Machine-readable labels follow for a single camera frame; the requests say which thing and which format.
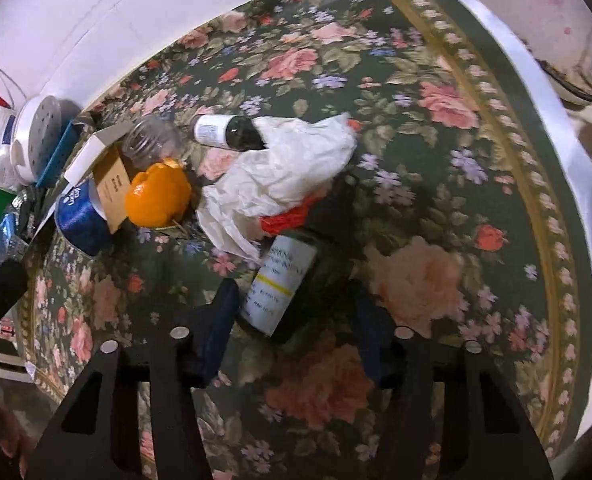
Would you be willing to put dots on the small dark bottle white label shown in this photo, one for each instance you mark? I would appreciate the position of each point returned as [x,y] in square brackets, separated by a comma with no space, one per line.
[236,133]

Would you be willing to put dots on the dark bottle yellow white label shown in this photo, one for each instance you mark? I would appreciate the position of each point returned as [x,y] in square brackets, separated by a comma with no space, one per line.
[272,285]

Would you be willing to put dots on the open cardboard box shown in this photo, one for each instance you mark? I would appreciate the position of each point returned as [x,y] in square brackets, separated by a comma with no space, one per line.
[112,185]

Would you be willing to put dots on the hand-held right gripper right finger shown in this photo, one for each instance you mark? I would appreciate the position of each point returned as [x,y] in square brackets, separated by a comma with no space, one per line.
[370,332]

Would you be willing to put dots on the blue plastic tray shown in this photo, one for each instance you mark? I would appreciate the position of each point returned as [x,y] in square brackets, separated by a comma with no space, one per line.
[61,152]

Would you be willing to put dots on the white round perforated container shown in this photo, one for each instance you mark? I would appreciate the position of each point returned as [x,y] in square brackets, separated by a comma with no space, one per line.
[33,140]

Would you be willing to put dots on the orange bell pepper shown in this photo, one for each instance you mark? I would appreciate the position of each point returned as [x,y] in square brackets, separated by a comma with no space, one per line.
[158,195]

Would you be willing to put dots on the red plastic net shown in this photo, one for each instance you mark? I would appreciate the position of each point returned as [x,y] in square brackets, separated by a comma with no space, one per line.
[287,220]

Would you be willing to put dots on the floral tablecloth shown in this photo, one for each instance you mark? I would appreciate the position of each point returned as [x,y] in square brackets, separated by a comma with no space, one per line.
[425,200]

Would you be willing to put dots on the white appliance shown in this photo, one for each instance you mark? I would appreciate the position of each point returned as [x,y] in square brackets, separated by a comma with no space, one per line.
[583,55]

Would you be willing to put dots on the clear glass jar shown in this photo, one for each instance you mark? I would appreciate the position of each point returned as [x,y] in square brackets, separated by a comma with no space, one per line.
[148,140]

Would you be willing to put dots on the crumpled white paper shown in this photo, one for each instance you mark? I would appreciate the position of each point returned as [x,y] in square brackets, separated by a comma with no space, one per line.
[276,175]

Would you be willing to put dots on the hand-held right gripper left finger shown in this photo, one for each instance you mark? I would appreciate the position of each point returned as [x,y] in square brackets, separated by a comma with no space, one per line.
[217,330]

